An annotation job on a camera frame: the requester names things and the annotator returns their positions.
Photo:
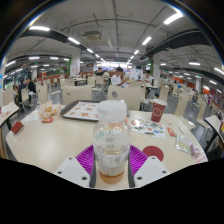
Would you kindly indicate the ceiling air unit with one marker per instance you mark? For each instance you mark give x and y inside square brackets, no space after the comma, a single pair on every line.
[92,35]

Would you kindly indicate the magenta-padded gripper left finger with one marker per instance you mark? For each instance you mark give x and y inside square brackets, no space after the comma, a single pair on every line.
[71,170]

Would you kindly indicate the dark brown food tray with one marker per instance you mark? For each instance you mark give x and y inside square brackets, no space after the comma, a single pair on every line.
[66,108]

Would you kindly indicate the colourful sticker sheet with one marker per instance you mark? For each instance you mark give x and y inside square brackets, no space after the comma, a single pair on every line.
[148,128]

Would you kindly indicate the small red box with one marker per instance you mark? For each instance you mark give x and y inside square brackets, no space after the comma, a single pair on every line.
[16,127]

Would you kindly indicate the flat white napkin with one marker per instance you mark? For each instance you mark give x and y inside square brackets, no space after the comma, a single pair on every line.
[31,117]

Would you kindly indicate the red paper cup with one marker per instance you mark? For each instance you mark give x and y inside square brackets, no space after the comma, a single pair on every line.
[158,111]

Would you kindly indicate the ceiling lights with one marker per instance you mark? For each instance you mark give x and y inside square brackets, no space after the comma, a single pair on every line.
[173,18]

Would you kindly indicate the crumpled food wrapper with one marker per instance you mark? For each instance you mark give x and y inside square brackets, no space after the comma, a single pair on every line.
[48,111]

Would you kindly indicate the flat round red coaster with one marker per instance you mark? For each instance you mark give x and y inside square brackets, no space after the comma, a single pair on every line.
[154,153]

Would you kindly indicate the printed paper tray liner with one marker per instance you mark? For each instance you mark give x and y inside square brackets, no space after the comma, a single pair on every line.
[81,110]

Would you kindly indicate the clear tea bottle white cap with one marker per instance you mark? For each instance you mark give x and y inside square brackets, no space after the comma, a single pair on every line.
[111,140]

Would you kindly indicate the clear plastic wrapper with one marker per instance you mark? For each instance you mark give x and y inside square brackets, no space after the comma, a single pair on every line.
[185,145]

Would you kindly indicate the beige cafeteria table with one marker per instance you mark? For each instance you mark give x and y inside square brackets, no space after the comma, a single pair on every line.
[213,123]
[7,111]

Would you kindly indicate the person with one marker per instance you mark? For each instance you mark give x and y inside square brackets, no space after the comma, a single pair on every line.
[30,86]
[146,78]
[116,80]

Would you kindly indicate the small red sauce packet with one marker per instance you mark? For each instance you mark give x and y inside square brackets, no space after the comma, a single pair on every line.
[171,132]

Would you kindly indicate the beige cafeteria chairs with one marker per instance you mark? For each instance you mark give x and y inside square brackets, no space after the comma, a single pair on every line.
[128,95]

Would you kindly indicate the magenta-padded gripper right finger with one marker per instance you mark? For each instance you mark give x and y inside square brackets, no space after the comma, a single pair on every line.
[151,170]

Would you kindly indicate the small white packet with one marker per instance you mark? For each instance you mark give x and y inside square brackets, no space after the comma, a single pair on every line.
[181,129]

